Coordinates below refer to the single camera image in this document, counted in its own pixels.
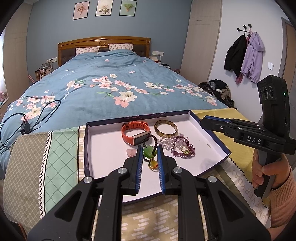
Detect nightstand with items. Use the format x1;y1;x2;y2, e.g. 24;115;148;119
149;50;180;74
28;57;57;84

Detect right hand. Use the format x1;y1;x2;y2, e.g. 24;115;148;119
251;149;290;188

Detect pile of dark clothes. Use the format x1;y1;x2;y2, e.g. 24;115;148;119
198;79;236;108

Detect left nightstand with items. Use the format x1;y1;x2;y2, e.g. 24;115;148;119
28;57;57;84

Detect green leaf framed picture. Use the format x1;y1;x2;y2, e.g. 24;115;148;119
119;0;137;16

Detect green jade pendant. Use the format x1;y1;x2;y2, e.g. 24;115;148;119
142;134;158;160

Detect black wall coat hook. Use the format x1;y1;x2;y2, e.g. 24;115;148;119
236;24;252;36

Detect purple bead bracelet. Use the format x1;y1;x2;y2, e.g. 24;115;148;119
171;136;196;160

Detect black charger cable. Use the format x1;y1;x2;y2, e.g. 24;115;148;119
0;95;62;155

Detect tortoiseshell bangle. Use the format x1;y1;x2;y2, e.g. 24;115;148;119
154;120;179;138

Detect floral pillow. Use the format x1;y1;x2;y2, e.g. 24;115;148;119
75;46;100;56
108;43;133;51

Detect orange smart watch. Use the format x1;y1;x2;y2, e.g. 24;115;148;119
121;121;151;146

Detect black hanging coat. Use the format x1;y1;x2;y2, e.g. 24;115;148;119
224;35;247;77

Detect wooden headboard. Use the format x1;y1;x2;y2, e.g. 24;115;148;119
57;36;151;67

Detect pink flower framed picture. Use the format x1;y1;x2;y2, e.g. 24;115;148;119
73;1;90;20

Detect left floral pillow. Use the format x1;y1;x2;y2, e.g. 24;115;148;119
75;46;100;56

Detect right floral pillow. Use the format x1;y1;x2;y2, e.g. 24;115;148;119
108;43;133;51

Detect right forearm pink sleeve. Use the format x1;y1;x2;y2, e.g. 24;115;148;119
269;167;295;228

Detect amber ring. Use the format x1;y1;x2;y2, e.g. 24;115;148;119
147;158;159;171

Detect right nightstand with items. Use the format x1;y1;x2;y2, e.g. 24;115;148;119
149;50;180;74

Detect white flower framed picture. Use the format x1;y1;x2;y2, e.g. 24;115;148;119
95;0;113;16

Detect dark blue tray box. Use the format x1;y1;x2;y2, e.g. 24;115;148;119
83;110;231;203

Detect blue floral duvet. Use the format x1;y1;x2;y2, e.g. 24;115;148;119
1;50;225;177

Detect lilac hanging jacket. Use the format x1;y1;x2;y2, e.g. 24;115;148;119
235;32;265;85

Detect beige wardrobe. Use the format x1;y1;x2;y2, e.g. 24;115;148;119
180;0;222;85

